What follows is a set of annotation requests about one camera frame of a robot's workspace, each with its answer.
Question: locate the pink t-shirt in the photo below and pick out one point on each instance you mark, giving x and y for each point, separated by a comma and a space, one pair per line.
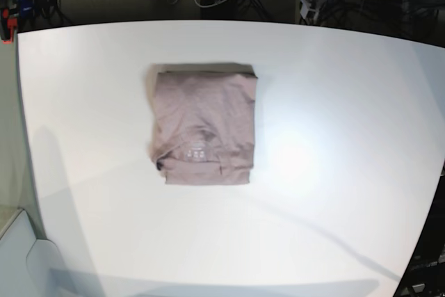
203, 132

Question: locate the white bin corner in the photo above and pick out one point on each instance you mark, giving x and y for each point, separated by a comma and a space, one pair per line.
28, 264

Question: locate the red and black clamp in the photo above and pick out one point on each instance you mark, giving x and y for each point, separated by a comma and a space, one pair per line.
9, 23

